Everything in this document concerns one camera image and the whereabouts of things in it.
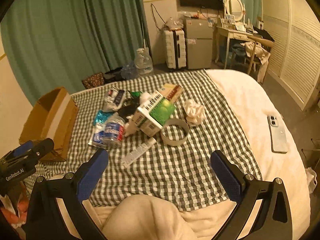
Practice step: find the white oval mirror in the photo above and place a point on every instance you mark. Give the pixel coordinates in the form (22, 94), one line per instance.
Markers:
(235, 5)

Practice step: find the blue crumpled plastic wrap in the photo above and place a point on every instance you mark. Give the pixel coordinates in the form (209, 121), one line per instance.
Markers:
(128, 70)

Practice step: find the black clothing on table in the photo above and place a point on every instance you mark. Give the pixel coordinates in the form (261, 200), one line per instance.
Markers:
(263, 33)

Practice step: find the cream lace cloth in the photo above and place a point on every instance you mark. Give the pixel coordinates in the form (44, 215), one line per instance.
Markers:
(193, 112)

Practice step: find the green medicine sachet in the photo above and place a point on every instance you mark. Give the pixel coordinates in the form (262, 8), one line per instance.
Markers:
(135, 94)

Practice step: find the black floor bag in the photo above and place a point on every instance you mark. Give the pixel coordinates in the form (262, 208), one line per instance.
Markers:
(113, 75)

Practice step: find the grey mini fridge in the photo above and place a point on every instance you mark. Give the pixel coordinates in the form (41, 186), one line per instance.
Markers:
(198, 45)

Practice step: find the white dressing table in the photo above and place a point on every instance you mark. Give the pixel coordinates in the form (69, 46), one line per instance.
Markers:
(235, 33)

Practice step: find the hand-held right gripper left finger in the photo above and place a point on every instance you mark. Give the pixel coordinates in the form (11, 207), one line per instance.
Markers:
(93, 172)

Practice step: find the green white carton box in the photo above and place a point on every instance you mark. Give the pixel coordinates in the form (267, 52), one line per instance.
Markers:
(147, 122)

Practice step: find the narrow green curtain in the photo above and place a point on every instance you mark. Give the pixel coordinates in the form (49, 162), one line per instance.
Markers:
(250, 0)

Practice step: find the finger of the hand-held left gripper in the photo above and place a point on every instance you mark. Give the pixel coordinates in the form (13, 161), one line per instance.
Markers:
(42, 147)
(22, 148)

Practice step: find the black small item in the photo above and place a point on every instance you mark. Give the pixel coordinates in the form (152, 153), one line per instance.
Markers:
(126, 111)

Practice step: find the silver smartphone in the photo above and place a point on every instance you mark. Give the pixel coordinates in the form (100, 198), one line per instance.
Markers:
(277, 135)

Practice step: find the white suitcase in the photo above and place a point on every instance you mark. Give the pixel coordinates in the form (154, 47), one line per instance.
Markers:
(172, 47)

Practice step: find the white louvred wardrobe doors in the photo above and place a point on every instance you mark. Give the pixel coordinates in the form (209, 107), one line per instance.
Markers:
(295, 42)

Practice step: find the blue white wrapper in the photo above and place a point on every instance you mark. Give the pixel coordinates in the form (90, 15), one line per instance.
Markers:
(97, 138)

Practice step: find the white tape roll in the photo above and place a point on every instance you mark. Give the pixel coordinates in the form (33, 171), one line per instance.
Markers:
(172, 143)

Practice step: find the brown cardboard box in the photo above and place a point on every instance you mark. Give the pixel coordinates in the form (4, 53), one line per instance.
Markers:
(60, 120)

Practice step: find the green checkered cloth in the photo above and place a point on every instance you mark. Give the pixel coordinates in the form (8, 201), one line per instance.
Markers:
(175, 170)

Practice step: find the brown patterned bag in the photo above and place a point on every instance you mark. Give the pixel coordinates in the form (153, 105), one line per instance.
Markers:
(93, 80)

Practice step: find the white printed tube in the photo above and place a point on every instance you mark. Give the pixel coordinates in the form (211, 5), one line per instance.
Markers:
(136, 153)

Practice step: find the large clear water jug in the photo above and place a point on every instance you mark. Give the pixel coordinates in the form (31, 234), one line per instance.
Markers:
(143, 62)

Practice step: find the crumpled silver packet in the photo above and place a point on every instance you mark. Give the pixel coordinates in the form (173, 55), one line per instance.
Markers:
(113, 97)

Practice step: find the red yellow flat box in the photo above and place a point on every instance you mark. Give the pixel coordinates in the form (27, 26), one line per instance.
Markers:
(172, 91)

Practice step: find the clear plastic bag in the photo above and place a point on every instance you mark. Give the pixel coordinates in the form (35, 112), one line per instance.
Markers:
(173, 23)

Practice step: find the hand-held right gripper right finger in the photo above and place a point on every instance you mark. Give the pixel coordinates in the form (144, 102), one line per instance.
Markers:
(226, 177)

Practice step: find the wooden chair with clothes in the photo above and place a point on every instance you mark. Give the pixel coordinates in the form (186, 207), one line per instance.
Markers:
(262, 55)

